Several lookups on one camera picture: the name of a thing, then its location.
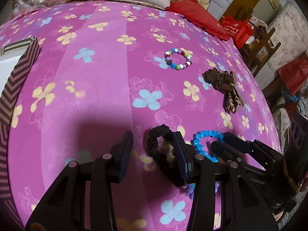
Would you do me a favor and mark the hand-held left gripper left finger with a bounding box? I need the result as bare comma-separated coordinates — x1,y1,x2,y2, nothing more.
25,130,134,231

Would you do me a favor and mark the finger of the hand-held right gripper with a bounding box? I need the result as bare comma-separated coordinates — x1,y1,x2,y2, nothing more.
211,141,238,163
221,132,255,150

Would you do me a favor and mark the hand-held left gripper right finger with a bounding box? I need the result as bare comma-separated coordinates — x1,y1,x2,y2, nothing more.
172,131,280,231

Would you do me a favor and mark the blue bead bracelet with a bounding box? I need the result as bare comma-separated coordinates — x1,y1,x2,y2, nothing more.
192,130,225,163

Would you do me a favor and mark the black scrunchie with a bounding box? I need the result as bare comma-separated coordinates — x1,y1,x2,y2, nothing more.
147,124,188,187

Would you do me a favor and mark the purple bead bracelet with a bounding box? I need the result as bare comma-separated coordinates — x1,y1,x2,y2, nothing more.
184,182,220,195

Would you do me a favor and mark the brown scrunchie with leopard bow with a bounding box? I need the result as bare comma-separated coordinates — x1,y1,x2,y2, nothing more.
202,68,244,114

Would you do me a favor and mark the multicolour bead bracelet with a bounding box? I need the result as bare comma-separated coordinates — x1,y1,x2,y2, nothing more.
164,48,193,71

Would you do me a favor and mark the striped shallow box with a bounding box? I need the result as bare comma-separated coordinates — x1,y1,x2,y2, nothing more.
0,37,41,204

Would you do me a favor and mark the red paper bag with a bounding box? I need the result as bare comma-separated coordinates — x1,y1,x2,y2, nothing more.
277,52,308,95

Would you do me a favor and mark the wooden chair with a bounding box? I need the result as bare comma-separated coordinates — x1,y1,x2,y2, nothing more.
241,17,282,77

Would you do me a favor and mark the red printed shopping bag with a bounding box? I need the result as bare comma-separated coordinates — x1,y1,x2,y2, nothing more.
221,15,254,49

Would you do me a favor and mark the floral furniture cover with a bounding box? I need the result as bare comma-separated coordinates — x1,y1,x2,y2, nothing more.
267,3,308,60

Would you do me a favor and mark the red frilled cushion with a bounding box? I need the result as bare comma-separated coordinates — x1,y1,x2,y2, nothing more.
165,1,231,41

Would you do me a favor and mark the framed wall picture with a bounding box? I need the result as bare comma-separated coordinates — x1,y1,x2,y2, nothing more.
267,0,282,11

